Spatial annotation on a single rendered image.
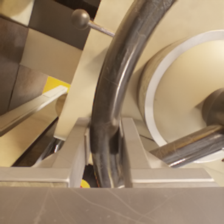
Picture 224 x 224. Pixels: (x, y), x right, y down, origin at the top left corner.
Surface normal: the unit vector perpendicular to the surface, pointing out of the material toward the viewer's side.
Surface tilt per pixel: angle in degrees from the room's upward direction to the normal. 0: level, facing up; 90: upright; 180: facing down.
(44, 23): 90
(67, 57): 90
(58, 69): 90
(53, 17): 90
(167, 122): 111
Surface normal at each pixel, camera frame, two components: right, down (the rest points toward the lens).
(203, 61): -0.23, -0.15
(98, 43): 0.01, 0.30
